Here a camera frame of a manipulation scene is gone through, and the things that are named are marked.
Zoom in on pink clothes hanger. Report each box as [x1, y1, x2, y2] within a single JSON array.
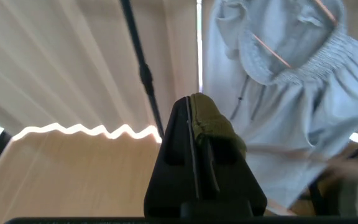
[[250, 0, 339, 70]]

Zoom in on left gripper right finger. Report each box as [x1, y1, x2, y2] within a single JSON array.
[[197, 136, 269, 218]]

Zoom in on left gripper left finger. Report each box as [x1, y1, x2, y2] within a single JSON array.
[[143, 96, 201, 218]]

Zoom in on green garment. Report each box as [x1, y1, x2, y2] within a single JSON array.
[[189, 92, 249, 160]]

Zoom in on beige curtain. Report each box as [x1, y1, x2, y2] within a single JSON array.
[[0, 0, 358, 141]]

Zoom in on pale grey shorts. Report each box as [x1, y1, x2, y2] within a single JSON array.
[[201, 0, 358, 210]]

